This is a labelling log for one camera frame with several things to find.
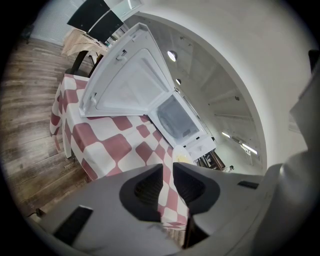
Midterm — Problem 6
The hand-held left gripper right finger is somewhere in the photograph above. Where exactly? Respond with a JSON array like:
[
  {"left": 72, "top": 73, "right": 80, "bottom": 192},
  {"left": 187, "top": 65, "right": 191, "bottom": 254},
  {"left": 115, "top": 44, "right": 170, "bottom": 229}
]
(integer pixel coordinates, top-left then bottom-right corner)
[{"left": 172, "top": 161, "right": 267, "bottom": 250}]

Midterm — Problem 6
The black floor cable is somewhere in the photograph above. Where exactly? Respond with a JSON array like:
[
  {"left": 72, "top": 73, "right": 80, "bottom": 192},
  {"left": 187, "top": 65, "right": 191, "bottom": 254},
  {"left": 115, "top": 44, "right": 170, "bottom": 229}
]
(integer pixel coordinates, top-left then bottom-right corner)
[{"left": 26, "top": 207, "right": 47, "bottom": 218}]

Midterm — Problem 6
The white microwave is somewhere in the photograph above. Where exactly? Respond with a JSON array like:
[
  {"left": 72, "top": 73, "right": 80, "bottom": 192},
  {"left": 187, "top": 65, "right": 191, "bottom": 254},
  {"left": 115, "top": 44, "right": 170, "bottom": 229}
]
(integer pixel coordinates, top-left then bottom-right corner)
[{"left": 78, "top": 22, "right": 218, "bottom": 161}]

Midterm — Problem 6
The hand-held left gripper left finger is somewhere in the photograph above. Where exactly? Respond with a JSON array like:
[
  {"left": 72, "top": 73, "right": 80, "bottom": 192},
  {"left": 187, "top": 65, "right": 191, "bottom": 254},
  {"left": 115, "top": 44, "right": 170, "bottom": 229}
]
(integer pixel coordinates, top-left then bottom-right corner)
[{"left": 37, "top": 163, "right": 182, "bottom": 253}]

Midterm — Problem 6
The red white checkered tablecloth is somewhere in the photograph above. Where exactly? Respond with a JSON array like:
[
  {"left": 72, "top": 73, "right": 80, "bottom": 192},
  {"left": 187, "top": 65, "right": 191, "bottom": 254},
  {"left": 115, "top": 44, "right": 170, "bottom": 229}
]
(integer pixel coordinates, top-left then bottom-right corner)
[{"left": 49, "top": 73, "right": 190, "bottom": 231}]

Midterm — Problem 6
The dark wooden shelf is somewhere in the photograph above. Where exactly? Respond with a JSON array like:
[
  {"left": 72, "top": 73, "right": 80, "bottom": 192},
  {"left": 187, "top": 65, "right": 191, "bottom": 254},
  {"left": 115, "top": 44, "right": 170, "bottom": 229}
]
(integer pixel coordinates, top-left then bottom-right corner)
[{"left": 196, "top": 149, "right": 226, "bottom": 171}]

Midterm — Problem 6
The beige patterned tablecloth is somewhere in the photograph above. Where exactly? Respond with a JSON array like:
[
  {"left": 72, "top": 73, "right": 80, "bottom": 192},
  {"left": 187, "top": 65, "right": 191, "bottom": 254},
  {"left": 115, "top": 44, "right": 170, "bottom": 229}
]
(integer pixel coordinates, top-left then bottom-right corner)
[{"left": 60, "top": 28, "right": 109, "bottom": 58}]

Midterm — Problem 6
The black refrigerator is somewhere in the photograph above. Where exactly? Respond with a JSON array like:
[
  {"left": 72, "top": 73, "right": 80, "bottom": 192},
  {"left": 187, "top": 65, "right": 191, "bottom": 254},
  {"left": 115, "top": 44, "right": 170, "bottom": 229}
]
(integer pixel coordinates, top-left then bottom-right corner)
[{"left": 66, "top": 0, "right": 125, "bottom": 43}]

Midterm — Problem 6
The white plate of food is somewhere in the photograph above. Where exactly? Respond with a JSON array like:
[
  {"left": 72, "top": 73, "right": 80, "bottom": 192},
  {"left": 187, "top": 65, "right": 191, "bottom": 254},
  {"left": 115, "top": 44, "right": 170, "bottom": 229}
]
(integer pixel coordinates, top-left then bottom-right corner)
[{"left": 172, "top": 144, "right": 195, "bottom": 166}]

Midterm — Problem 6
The white wall cabinet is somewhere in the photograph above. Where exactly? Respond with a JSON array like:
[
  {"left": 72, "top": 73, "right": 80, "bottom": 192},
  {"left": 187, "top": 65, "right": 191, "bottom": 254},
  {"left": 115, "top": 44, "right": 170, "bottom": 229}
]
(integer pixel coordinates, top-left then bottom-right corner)
[{"left": 104, "top": 0, "right": 144, "bottom": 22}]

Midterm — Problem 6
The white table leg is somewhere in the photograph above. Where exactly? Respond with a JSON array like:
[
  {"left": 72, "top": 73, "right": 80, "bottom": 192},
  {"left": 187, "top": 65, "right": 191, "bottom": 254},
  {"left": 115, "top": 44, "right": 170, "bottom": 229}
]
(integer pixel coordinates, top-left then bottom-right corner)
[{"left": 62, "top": 129, "right": 74, "bottom": 159}]

